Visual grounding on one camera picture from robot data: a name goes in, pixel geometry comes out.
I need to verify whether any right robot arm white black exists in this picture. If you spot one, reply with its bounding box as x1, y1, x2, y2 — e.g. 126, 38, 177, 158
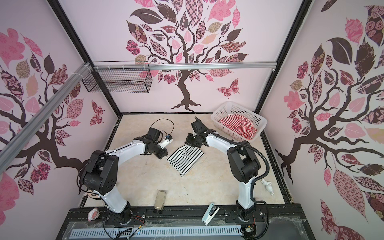
186, 118, 270, 222

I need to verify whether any small tan rectangular device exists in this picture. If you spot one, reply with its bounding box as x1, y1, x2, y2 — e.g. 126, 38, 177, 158
154, 190, 167, 214

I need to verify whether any black wire mesh basket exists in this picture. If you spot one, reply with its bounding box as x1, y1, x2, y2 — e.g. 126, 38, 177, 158
82, 60, 153, 94

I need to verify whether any silver aluminium rail left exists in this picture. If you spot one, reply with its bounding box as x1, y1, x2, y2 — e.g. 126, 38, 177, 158
1, 63, 92, 172

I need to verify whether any small pink round object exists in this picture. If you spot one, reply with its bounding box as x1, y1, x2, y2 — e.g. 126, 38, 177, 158
87, 208, 100, 222

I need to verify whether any white plastic laundry basket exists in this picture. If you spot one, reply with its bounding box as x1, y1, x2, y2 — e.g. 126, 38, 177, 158
211, 101, 268, 142

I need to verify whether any black white striped tank top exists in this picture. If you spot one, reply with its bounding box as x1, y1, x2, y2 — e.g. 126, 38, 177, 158
167, 145, 205, 177

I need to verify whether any white green handheld device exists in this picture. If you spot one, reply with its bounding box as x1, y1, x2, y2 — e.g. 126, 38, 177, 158
202, 202, 220, 226

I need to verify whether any red white striped tank top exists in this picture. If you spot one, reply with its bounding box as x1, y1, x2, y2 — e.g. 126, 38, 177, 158
219, 114, 258, 140

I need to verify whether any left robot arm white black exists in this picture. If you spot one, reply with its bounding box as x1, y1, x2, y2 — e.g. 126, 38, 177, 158
79, 128, 173, 225

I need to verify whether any white slotted cable duct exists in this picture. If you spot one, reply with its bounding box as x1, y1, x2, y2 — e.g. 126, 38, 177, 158
67, 226, 243, 240

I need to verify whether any small white figurine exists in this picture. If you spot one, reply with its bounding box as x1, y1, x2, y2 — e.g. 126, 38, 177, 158
261, 179, 275, 196

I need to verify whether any silver aluminium rail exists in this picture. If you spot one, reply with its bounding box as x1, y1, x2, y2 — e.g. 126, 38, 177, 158
1, 63, 92, 172
93, 62, 277, 71

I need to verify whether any silver aluminium rail back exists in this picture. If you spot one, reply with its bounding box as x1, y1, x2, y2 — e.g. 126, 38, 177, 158
93, 62, 277, 71

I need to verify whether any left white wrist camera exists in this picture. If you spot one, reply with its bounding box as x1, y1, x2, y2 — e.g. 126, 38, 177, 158
158, 134, 173, 149

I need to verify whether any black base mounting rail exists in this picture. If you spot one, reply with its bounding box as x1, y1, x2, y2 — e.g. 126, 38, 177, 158
66, 204, 306, 226

